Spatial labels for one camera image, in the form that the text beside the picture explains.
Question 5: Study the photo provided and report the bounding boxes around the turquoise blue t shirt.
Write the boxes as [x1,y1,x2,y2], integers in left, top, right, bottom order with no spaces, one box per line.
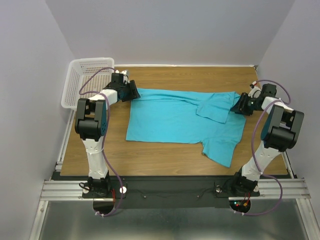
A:
[126,88,246,168]

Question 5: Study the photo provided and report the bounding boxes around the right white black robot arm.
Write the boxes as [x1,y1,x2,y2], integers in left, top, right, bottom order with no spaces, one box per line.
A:
[230,80,305,196]

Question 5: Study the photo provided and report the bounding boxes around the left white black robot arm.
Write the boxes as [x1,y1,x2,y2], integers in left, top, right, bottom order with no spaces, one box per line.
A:
[74,70,140,198]

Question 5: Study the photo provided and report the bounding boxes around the white perforated plastic basket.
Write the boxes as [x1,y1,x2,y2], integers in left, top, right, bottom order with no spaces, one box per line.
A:
[61,57,115,110]

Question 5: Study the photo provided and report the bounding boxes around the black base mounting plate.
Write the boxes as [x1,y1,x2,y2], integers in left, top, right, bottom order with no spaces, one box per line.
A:
[79,175,260,211]

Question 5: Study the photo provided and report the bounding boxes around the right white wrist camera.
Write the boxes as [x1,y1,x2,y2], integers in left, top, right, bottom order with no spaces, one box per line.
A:
[248,81,261,99]

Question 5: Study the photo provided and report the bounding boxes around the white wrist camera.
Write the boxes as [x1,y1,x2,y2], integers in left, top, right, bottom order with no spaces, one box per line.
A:
[115,69,130,82]
[248,81,261,99]

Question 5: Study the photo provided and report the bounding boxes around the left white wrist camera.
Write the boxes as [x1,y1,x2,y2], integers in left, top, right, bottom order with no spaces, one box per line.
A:
[115,69,130,82]

